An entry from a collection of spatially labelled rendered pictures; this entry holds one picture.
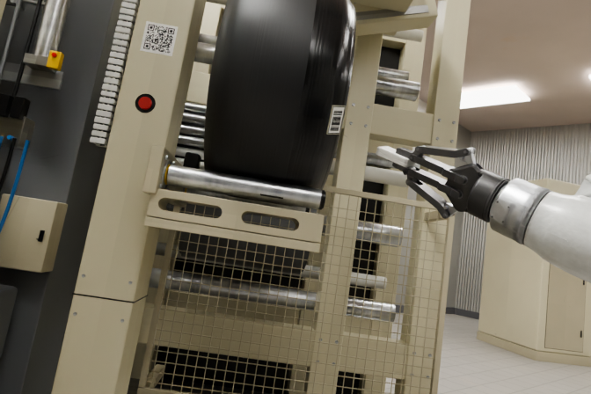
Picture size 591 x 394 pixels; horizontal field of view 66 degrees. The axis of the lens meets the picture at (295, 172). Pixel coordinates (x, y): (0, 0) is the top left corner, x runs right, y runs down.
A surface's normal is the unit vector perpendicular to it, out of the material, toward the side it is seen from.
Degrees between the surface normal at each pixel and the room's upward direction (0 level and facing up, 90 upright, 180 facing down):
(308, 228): 90
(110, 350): 90
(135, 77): 90
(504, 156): 90
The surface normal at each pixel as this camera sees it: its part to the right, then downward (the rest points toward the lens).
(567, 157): -0.70, -0.22
